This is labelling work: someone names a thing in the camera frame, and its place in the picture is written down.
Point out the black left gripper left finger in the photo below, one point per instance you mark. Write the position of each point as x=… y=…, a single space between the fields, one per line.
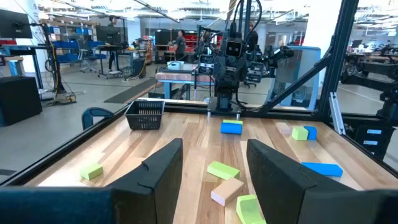
x=155 y=186

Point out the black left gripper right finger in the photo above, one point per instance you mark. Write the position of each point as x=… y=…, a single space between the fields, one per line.
x=273 y=180

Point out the rectangular wooden block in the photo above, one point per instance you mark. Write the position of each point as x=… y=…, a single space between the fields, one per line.
x=227 y=191

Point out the long blue block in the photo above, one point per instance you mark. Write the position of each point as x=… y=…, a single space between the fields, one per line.
x=323 y=169

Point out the green cube block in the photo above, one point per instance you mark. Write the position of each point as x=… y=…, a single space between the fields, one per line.
x=300 y=133

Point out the small green block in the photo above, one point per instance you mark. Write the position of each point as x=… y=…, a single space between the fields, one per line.
x=91 y=172

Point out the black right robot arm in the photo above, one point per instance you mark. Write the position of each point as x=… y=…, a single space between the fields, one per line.
x=224 y=99

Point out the person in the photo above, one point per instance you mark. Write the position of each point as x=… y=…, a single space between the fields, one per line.
x=112 y=40
x=180 y=43
x=253 y=39

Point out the wooden bench blue legs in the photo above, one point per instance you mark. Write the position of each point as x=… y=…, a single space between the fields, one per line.
x=180 y=77

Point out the blue framed screen panel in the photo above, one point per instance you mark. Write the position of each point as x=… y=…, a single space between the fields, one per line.
x=298 y=71

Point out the black plastic basket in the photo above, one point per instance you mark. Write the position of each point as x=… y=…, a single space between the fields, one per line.
x=144 y=119

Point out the black table clamp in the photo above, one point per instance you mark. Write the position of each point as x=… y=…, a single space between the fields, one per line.
x=93 y=112

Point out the black box blue labels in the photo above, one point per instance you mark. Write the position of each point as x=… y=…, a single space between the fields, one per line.
x=360 y=137

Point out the black floor mat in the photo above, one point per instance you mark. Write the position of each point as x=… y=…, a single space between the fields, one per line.
x=130 y=91

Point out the black standing desk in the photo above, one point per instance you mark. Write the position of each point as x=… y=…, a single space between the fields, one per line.
x=109 y=47

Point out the black monitor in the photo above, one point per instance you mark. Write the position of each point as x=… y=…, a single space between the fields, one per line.
x=105 y=34
x=15 y=25

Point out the office chair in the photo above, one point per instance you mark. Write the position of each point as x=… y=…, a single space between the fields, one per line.
x=88 y=62

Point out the black cabinet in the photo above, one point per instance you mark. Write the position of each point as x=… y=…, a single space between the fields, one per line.
x=18 y=99

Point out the black monitor stand pole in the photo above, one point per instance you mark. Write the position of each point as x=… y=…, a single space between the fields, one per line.
x=51 y=62

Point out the blue storage bins shelf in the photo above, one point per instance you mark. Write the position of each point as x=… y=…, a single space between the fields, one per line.
x=66 y=45

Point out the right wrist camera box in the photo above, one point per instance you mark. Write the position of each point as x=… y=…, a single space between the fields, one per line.
x=234 y=48

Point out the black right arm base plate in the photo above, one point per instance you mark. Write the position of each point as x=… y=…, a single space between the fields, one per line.
x=217 y=109

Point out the silver frame bracket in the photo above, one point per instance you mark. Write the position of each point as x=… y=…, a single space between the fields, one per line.
x=337 y=115

